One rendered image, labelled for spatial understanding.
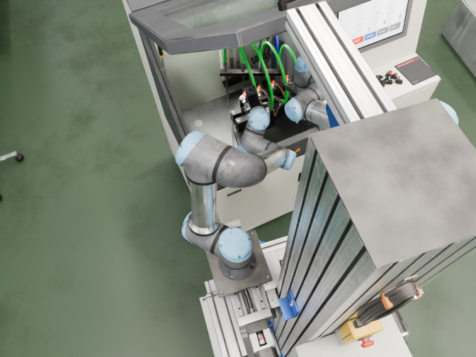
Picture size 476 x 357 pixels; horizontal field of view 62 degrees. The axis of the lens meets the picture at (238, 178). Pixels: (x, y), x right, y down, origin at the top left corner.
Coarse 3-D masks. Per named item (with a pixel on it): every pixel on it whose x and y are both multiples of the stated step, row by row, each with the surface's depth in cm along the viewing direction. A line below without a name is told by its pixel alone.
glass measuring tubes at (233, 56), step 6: (234, 48) 201; (222, 54) 201; (228, 54) 202; (234, 54) 204; (240, 54) 206; (222, 60) 204; (228, 60) 206; (234, 60) 208; (240, 60) 210; (222, 66) 208; (228, 66) 209; (234, 66) 212; (240, 66) 213; (222, 78) 215; (228, 78) 214; (234, 78) 218; (240, 78) 218; (246, 78) 219; (228, 84) 217
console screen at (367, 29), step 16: (384, 0) 187; (400, 0) 191; (336, 16) 182; (352, 16) 186; (368, 16) 190; (384, 16) 193; (400, 16) 198; (352, 32) 192; (368, 32) 196; (384, 32) 200; (400, 32) 205; (368, 48) 203
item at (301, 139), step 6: (300, 132) 200; (306, 132) 199; (312, 132) 199; (288, 138) 198; (294, 138) 198; (300, 138) 198; (306, 138) 198; (282, 144) 196; (288, 144) 196; (294, 144) 198; (300, 144) 201; (306, 144) 204; (294, 150) 203; (300, 150) 206; (222, 186) 201
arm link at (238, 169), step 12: (276, 144) 147; (228, 156) 108; (240, 156) 109; (252, 156) 113; (264, 156) 123; (276, 156) 132; (288, 156) 143; (228, 168) 107; (240, 168) 108; (252, 168) 110; (264, 168) 115; (276, 168) 133; (288, 168) 144; (216, 180) 110; (228, 180) 109; (240, 180) 109; (252, 180) 112
